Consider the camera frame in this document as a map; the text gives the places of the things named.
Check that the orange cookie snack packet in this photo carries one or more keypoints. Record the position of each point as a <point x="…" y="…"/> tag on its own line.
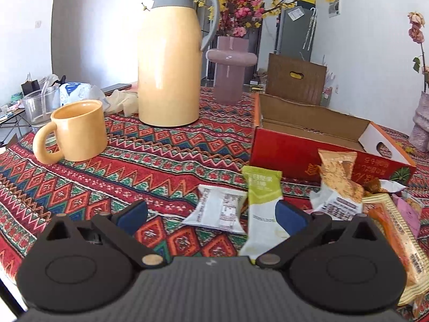
<point x="338" y="177"/>

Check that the brown wooden chair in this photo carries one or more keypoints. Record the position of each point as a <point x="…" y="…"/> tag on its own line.
<point x="291" y="87"/>

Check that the long orange snack packet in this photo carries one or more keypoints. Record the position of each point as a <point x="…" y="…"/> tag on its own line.
<point x="398" y="238"/>

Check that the dark flat board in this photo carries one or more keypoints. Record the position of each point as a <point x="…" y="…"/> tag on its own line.
<point x="115" y="88"/>

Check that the beige crumpled cloth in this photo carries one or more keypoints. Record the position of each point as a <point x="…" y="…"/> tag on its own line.
<point x="124" y="102"/>

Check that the red cardboard box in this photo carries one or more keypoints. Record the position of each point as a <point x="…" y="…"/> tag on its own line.
<point x="278" y="154"/>

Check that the cluttered side table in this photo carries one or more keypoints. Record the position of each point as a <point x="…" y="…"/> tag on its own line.
<point x="10" y="120"/>

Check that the grey refrigerator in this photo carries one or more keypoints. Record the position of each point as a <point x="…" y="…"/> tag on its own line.
<point x="295" y="40"/>

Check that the white wall panel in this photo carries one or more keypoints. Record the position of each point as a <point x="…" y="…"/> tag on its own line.
<point x="334" y="8"/>

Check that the textured lilac vase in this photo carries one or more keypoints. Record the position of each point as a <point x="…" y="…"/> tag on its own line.
<point x="423" y="120"/>

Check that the pink and yellow blossom branches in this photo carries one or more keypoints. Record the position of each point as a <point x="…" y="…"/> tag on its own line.
<point x="241" y="10"/>

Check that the yellow ceramic mug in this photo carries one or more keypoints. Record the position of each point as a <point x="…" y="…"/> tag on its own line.
<point x="80" y="130"/>

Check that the pink snack packet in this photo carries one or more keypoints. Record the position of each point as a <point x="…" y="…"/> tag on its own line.
<point x="410" y="214"/>

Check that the pink glass vase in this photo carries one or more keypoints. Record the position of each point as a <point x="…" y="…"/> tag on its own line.
<point x="228" y="80"/>

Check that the colourful patterned tablecloth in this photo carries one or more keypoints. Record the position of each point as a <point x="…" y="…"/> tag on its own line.
<point x="161" y="161"/>

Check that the brown wrapped candy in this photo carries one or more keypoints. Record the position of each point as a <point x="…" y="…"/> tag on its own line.
<point x="372" y="185"/>

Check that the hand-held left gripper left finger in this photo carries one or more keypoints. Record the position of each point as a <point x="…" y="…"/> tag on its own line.
<point x="132" y="216"/>

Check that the dried pink roses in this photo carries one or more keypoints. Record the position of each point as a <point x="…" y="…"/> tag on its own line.
<point x="416" y="30"/>

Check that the clear glass pitcher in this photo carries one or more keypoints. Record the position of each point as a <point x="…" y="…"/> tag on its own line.
<point x="37" y="107"/>

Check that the white folded umbrella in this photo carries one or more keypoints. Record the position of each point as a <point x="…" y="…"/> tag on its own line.
<point x="310" y="26"/>

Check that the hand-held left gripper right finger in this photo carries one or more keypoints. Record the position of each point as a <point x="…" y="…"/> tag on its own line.
<point x="291" y="219"/>

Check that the green snack packet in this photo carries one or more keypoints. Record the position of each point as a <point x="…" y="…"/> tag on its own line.
<point x="261" y="191"/>

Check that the white and blue plastic bag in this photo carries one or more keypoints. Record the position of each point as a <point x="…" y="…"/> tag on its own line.
<point x="75" y="92"/>

